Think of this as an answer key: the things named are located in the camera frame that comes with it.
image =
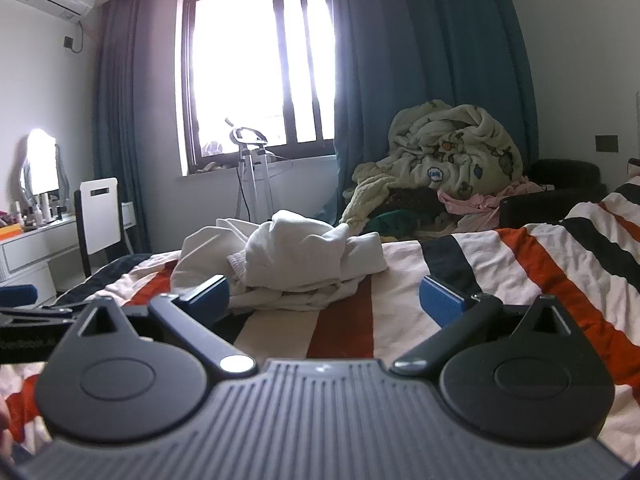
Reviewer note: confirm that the orange box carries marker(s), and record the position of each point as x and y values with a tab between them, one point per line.
10	231

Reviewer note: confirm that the green garment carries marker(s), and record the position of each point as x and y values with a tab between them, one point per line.
395	222

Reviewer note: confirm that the pink garment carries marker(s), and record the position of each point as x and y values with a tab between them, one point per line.
475	205

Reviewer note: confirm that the cream printed fleece blanket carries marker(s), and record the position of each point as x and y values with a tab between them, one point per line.
450	140

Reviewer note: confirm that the row of cosmetic bottles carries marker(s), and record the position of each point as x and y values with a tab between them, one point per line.
45	210

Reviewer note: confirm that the narrow teal curtain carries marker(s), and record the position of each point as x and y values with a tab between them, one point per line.
130	125

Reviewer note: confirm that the dark framed window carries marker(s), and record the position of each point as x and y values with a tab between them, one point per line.
240	70

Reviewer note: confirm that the wide teal curtain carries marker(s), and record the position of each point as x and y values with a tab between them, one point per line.
425	45

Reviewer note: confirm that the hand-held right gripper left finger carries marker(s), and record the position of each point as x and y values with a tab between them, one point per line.
212	294

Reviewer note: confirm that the white backed chair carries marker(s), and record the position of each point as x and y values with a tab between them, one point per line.
100	220

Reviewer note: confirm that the white garment steamer stand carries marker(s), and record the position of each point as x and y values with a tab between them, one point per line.
252	170

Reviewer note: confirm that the striped bed blanket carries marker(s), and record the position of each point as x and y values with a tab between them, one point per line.
540	270

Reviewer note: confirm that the white dressing table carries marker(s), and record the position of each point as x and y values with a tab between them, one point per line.
35	250

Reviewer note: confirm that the dark sofa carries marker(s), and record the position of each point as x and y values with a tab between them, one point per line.
565	180

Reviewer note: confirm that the dark brown garment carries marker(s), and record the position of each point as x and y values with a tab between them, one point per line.
412	202

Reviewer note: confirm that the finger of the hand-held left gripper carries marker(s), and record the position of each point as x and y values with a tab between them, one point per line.
17	295

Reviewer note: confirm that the white pants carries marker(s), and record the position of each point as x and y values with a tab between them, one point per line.
290	255

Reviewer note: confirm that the vanity mirror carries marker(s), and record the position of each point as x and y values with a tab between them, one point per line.
40	165

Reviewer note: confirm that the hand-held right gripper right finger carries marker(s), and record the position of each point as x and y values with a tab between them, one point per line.
440	300

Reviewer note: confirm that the dark wall switch plate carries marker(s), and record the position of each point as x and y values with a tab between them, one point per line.
607	143

